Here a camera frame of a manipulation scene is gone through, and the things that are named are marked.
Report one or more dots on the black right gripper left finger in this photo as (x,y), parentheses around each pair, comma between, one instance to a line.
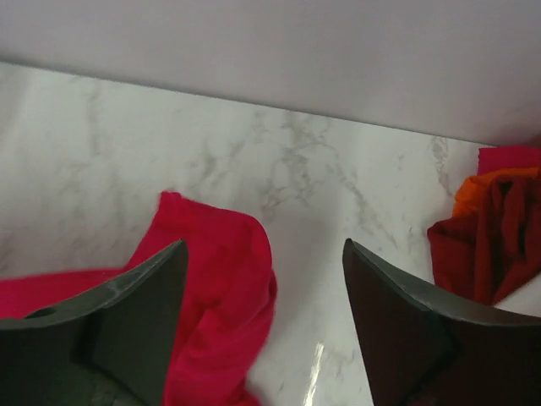
(112,341)

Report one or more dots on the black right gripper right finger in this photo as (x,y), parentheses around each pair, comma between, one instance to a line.
(422,345)

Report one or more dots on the crimson red t shirt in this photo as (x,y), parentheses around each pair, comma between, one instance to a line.
(228,304)

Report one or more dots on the dark red folded shirt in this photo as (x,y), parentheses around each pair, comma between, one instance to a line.
(488,255)

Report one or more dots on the orange folded shirt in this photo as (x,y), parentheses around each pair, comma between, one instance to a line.
(470,195)

